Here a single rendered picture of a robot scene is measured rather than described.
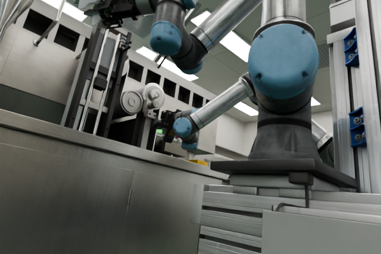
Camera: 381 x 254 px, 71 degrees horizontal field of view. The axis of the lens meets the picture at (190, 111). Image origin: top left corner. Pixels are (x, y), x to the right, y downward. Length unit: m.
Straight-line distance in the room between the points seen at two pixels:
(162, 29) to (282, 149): 0.36
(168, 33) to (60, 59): 1.09
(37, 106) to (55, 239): 0.78
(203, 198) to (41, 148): 0.52
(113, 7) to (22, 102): 0.89
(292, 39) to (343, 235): 0.30
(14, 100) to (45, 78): 0.18
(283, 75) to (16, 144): 0.73
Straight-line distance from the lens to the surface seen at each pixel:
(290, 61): 0.48
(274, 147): 0.56
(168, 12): 0.66
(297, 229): 0.40
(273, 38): 0.50
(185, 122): 1.06
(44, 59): 1.62
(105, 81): 1.18
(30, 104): 1.55
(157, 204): 1.12
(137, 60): 1.89
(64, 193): 0.94
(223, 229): 0.61
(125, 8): 0.76
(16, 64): 1.58
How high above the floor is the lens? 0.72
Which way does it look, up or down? 19 degrees up
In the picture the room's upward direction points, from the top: 8 degrees clockwise
